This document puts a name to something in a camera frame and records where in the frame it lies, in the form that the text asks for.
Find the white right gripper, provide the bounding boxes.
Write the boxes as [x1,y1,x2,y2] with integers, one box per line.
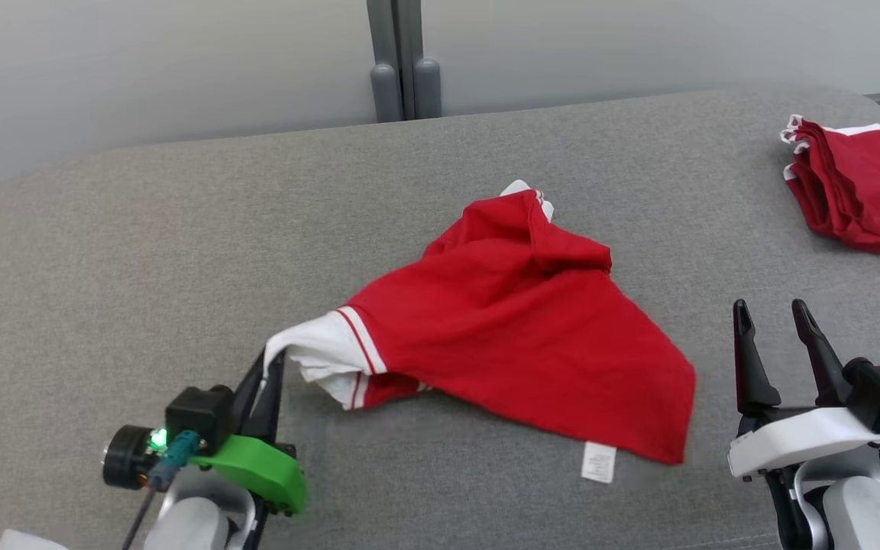
[727,298,880,482]

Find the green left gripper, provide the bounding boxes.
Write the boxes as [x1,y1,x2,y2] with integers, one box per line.
[188,348,309,515]

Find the red shorts with white trim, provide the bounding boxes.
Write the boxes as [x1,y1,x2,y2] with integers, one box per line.
[780,114,880,264]

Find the red jersey with white trim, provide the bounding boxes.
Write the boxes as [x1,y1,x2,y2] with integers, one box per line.
[264,180,697,484]

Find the grey fabric sofa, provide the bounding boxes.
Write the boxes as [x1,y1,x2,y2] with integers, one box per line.
[0,82,880,550]

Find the black cable with teal plug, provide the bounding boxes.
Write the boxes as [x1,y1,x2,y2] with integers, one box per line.
[121,429,205,550]

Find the grey partition post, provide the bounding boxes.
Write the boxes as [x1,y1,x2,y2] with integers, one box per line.
[367,0,443,124]

